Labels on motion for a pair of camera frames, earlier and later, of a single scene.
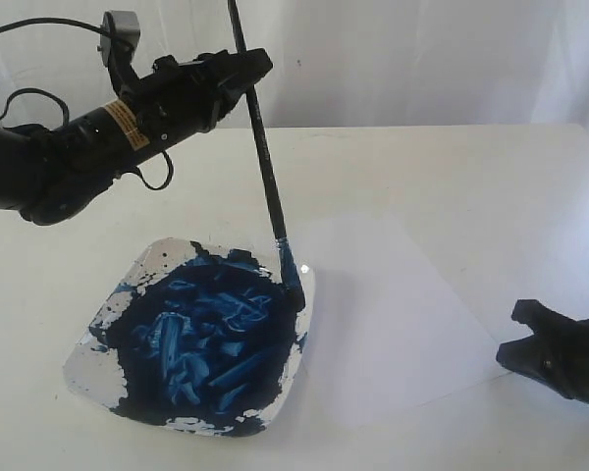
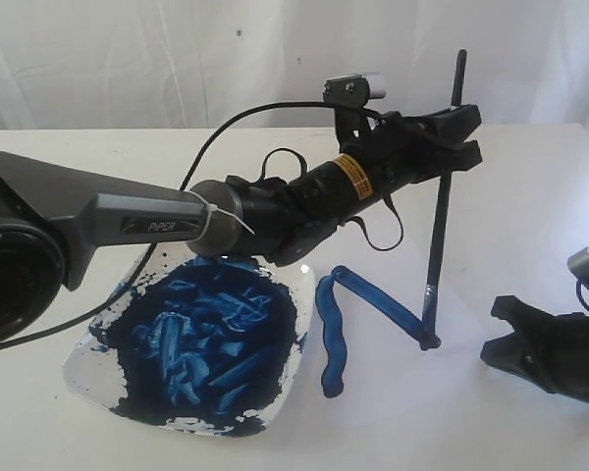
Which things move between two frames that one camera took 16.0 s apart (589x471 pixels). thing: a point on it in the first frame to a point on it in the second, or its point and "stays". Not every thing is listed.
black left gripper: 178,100 to 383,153
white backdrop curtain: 336,64 stays
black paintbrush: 292,276 to 429,340
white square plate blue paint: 192,337 stays
